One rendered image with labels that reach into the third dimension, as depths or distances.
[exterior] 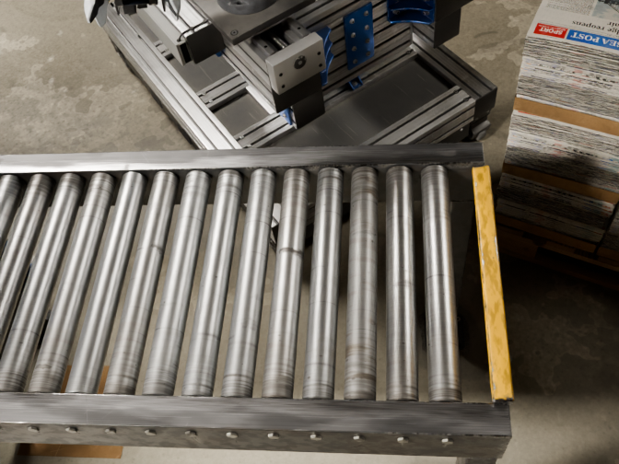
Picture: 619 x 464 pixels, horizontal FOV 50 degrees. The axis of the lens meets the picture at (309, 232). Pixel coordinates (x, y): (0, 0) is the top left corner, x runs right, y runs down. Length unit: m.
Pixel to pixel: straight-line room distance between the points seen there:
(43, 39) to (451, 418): 2.53
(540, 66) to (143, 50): 1.48
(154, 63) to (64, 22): 0.82
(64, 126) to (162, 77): 0.51
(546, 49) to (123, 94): 1.73
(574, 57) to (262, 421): 0.94
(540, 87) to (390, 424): 0.85
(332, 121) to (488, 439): 1.33
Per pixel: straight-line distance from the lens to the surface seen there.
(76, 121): 2.72
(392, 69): 2.27
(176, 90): 2.33
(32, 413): 1.18
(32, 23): 3.27
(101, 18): 1.02
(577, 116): 1.60
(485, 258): 1.13
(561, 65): 1.51
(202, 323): 1.13
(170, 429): 1.09
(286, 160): 1.29
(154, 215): 1.28
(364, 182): 1.24
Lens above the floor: 1.78
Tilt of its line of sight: 56 degrees down
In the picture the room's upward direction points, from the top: 12 degrees counter-clockwise
